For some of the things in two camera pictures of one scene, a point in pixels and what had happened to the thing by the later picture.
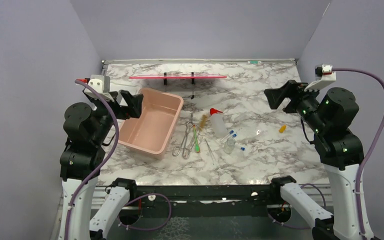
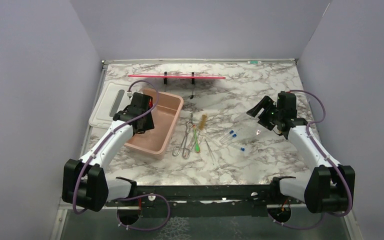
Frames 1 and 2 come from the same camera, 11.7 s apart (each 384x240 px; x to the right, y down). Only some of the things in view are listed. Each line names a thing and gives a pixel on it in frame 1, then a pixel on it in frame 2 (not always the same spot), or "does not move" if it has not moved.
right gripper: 275,96 -> 267,103
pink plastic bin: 150,134 does not move
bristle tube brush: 203,120 does not move
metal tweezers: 211,153 does not move
